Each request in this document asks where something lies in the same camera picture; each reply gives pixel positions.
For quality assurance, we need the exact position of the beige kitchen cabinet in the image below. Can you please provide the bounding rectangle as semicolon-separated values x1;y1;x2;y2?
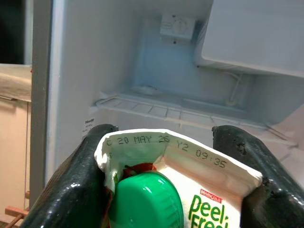
0;63;33;225

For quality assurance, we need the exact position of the wooden slat rack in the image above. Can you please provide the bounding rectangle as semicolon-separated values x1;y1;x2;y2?
4;189;32;228

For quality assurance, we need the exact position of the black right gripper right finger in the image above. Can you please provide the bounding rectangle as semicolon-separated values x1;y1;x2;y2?
211;124;304;228

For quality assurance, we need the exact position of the white freezer compartment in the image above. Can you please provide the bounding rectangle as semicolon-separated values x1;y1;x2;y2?
193;0;304;78

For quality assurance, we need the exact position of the white fridge thermostat box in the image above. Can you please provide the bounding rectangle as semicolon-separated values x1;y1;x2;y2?
159;13;197;45

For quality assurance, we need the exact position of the silver fridge body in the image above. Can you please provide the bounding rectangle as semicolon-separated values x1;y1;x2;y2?
29;0;304;228

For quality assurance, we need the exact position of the white juice carton green cap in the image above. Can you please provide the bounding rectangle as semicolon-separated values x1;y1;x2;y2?
94;128;264;228

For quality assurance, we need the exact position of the white wire fridge shelf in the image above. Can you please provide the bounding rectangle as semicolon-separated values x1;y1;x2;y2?
93;91;299;148

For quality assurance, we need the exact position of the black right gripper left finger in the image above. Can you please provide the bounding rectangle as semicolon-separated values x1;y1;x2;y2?
19;123;119;228

